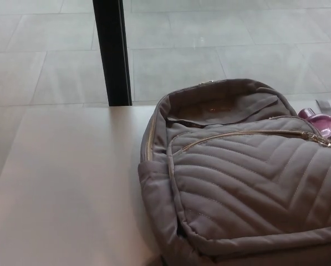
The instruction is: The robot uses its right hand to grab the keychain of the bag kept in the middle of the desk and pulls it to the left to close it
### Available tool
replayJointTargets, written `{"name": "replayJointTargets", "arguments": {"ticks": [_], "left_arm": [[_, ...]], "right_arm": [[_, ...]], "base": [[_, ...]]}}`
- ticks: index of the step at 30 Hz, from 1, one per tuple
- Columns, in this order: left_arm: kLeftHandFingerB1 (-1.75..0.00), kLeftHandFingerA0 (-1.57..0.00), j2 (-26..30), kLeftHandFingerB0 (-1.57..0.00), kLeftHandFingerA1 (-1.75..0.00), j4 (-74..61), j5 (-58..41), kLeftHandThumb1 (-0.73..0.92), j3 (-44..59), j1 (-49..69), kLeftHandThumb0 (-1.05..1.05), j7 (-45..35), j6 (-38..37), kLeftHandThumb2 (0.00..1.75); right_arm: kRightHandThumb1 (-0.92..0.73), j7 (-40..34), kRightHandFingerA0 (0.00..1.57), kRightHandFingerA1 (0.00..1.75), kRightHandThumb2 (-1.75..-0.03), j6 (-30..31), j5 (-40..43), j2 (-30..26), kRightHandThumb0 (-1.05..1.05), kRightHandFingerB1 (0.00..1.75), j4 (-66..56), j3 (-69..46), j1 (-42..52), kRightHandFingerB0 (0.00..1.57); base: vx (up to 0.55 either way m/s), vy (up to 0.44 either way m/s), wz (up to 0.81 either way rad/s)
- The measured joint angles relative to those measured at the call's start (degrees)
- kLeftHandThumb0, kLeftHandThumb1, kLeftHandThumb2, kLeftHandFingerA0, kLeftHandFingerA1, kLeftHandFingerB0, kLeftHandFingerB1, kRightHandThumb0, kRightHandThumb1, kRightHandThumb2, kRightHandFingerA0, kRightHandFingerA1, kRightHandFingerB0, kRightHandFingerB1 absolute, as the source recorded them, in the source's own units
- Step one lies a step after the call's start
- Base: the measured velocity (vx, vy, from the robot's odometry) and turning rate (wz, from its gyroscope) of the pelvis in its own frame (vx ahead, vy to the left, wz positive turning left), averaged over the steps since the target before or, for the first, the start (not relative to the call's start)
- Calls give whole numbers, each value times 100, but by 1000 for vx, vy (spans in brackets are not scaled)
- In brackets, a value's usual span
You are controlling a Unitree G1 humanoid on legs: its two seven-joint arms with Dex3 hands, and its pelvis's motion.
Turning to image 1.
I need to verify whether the grey quilted backpack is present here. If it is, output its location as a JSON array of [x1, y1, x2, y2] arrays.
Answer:
[[137, 78, 331, 266]]

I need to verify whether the pink transparent bottle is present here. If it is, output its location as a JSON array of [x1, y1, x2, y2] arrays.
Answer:
[[297, 108, 331, 139]]

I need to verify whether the black window frame post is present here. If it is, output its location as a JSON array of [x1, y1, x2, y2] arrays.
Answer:
[[92, 0, 133, 108]]

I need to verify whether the grey webbing strap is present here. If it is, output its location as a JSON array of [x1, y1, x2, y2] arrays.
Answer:
[[314, 99, 331, 127]]

